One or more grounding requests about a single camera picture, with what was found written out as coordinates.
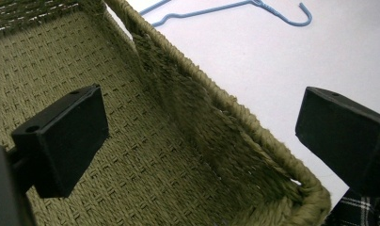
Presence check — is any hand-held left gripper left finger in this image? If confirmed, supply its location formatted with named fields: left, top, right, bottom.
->
left=8, top=83, right=110, bottom=200

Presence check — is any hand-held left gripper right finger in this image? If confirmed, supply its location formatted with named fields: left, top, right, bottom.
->
left=294, top=86, right=380, bottom=198

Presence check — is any green woven basket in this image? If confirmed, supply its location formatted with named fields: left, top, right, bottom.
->
left=0, top=0, right=332, bottom=226

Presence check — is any black white plaid cloth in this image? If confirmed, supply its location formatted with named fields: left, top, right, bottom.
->
left=323, top=187, right=380, bottom=226

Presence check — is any blue wire hanger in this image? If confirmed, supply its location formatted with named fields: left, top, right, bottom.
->
left=138, top=0, right=313, bottom=28

